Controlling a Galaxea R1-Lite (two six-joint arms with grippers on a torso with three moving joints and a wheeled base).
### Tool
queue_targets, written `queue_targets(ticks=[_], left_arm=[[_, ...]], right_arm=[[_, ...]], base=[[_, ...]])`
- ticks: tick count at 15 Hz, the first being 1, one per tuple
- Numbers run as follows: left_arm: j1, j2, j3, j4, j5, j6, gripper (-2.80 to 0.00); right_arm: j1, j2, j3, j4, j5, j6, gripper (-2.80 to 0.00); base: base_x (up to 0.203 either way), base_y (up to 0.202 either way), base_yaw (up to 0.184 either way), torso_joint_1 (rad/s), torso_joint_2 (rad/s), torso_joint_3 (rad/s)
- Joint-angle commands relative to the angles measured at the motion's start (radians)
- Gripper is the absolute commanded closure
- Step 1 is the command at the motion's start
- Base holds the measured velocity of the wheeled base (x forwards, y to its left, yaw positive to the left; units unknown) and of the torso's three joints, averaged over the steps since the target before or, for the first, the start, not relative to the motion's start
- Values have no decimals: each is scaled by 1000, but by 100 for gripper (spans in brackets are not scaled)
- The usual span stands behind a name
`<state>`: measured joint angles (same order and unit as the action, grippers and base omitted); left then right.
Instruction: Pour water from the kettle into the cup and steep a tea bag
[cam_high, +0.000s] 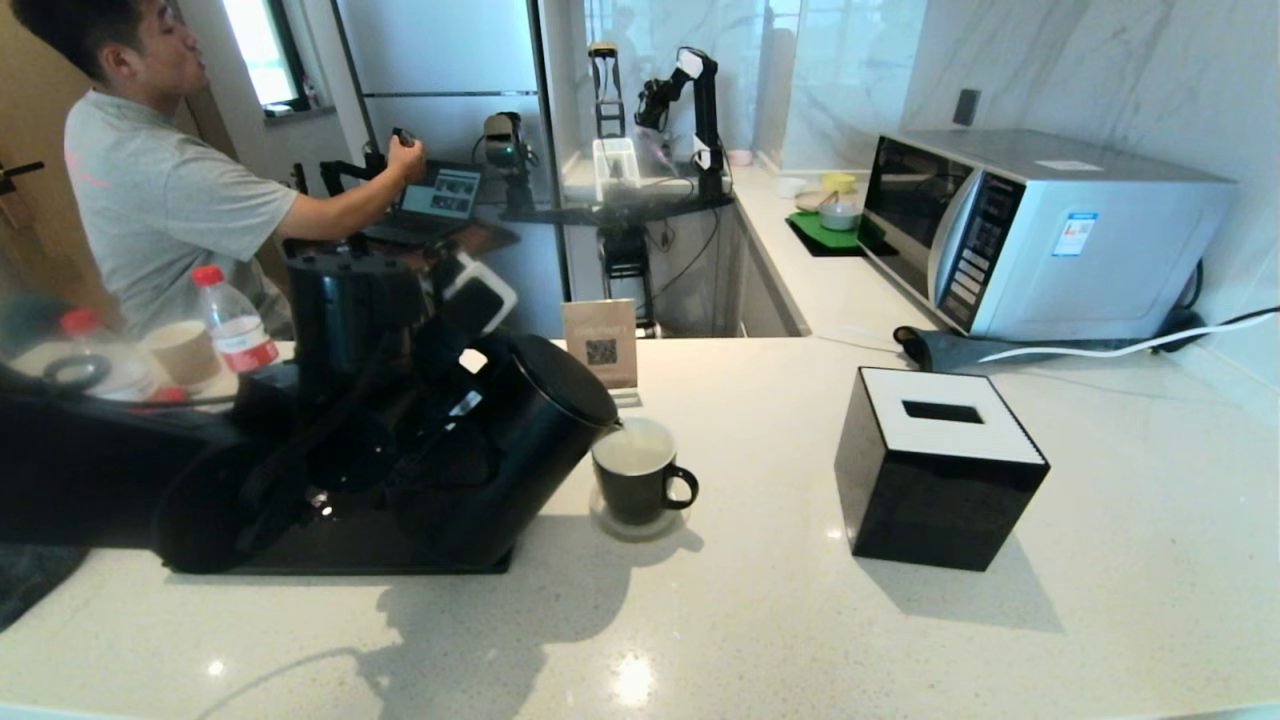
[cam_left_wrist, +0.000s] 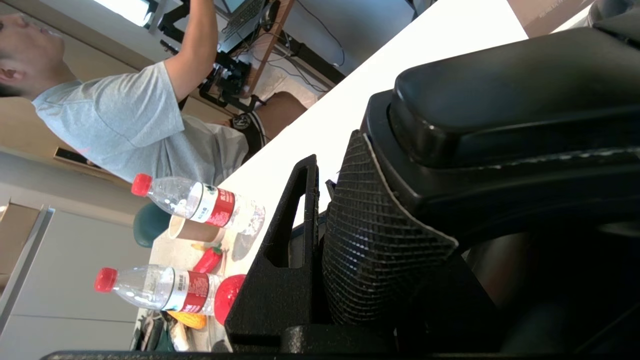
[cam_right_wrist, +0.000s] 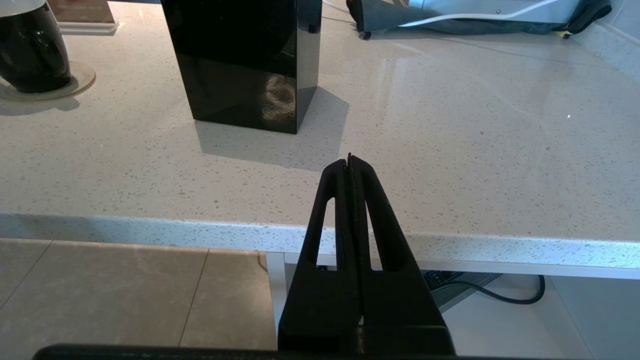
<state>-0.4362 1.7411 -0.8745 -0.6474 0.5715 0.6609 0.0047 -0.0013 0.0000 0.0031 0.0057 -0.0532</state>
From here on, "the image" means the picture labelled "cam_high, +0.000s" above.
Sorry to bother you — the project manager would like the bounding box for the black electric kettle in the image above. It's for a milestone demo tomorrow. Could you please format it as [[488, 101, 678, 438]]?
[[395, 333, 623, 569]]

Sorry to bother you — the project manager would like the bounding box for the QR code sign stand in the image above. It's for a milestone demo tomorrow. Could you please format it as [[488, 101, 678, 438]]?
[[562, 298, 642, 409]]

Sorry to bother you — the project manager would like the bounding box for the black serving tray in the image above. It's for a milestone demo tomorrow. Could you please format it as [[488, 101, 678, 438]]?
[[165, 480, 516, 576]]

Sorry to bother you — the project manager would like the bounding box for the black mug white inside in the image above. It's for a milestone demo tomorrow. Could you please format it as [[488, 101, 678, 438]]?
[[592, 416, 700, 526]]

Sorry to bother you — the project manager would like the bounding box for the open laptop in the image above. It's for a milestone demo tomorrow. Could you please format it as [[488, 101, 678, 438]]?
[[365, 162, 486, 249]]

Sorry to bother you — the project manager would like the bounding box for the clear water bottle red cap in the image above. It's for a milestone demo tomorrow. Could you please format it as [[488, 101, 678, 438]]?
[[192, 264, 281, 373], [55, 308, 166, 401]]

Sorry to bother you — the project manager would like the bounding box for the brown paper cup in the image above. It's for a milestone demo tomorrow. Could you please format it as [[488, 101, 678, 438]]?
[[143, 320, 223, 391]]

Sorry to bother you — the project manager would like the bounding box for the black robot stand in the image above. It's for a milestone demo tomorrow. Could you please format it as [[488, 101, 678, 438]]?
[[500, 188, 743, 337]]

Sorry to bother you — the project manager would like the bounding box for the white dish rack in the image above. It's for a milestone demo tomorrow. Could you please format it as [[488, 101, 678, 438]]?
[[593, 138, 642, 204]]

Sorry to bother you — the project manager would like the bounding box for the grey refrigerator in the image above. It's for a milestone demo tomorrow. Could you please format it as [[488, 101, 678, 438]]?
[[332, 0, 567, 339]]

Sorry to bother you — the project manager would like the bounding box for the person in grey t-shirt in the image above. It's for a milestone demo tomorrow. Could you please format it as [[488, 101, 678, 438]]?
[[8, 0, 426, 336]]

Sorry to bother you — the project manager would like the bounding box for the bright window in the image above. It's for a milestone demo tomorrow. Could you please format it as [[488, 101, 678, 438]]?
[[222, 0, 313, 119]]

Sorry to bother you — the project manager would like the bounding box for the green mat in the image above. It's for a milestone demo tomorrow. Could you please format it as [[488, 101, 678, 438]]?
[[786, 208, 889, 259]]

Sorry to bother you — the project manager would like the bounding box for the green stool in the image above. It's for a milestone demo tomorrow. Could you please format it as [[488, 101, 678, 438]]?
[[0, 295, 71, 351]]

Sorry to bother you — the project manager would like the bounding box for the black tissue box white lid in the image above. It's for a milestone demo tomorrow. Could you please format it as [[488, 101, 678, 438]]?
[[834, 366, 1051, 572]]

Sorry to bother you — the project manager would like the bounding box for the silver microwave oven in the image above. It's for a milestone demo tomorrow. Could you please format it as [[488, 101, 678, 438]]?
[[857, 128, 1234, 343]]

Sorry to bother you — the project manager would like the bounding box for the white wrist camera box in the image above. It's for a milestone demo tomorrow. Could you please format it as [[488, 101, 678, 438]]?
[[425, 258, 521, 381]]

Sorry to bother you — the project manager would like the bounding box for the black ladder-shaped frame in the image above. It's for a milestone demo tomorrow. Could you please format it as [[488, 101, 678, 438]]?
[[589, 42, 628, 141]]

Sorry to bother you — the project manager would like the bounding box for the white cable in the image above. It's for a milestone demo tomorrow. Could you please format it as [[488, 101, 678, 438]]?
[[976, 306, 1280, 365]]

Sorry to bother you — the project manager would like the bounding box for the black power cable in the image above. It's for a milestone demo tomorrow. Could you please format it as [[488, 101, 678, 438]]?
[[1168, 260, 1206, 317]]

